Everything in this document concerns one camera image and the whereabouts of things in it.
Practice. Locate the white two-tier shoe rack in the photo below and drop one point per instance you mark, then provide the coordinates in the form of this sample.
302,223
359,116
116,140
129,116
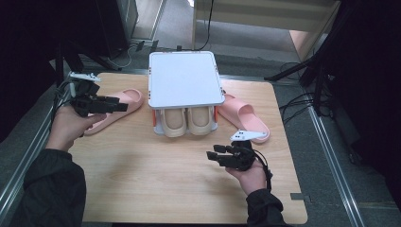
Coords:
186,78

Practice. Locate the cream clog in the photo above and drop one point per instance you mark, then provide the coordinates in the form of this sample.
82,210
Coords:
200,119
173,121

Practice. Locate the person's left hand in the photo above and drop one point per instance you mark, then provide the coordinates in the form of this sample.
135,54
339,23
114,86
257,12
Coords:
66,126

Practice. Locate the black curtain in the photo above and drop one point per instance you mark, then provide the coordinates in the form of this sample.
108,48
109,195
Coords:
25,47
372,78

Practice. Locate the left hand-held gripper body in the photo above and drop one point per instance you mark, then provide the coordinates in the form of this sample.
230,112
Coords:
85,101

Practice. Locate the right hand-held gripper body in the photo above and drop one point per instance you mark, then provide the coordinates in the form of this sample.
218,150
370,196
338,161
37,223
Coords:
241,157

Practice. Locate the grey tape strip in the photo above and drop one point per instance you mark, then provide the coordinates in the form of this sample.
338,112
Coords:
299,196

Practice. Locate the metal floor rail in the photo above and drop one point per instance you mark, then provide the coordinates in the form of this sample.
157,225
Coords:
38,132
331,151

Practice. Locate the pink slipper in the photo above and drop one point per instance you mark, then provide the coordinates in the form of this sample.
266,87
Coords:
246,118
134,97

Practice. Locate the light wooden cabinet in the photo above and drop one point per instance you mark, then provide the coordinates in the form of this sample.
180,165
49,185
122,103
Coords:
268,12

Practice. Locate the dark cabinet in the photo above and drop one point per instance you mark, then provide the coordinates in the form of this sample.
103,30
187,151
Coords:
119,22

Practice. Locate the person's right hand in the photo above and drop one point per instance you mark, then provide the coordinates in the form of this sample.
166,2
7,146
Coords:
252,179

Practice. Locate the black tripod stand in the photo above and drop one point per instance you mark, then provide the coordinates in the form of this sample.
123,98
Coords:
293,68
59,63

